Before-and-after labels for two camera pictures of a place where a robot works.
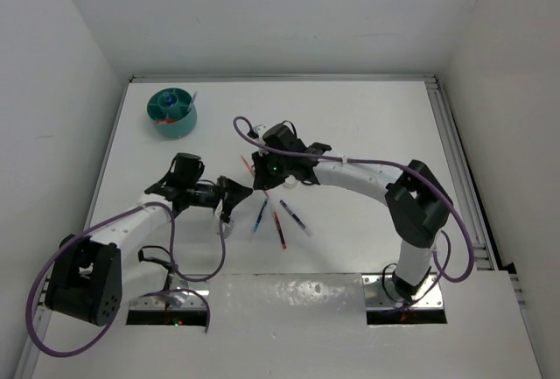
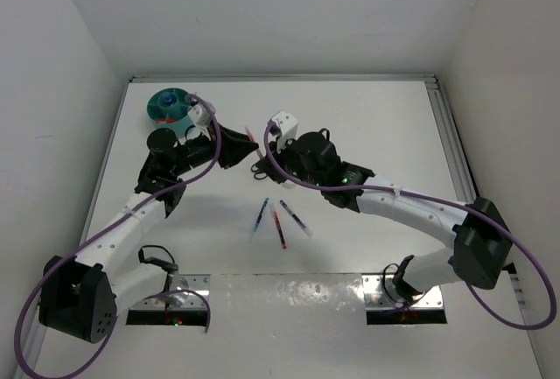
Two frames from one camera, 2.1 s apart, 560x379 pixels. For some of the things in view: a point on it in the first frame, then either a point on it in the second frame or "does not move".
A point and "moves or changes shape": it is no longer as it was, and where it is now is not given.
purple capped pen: (296, 218) does not move
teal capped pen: (259, 217) does not move
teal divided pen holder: (168, 109) does not move
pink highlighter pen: (253, 172) moves or changes shape
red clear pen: (279, 228) does not move
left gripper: (232, 192) → (234, 146)
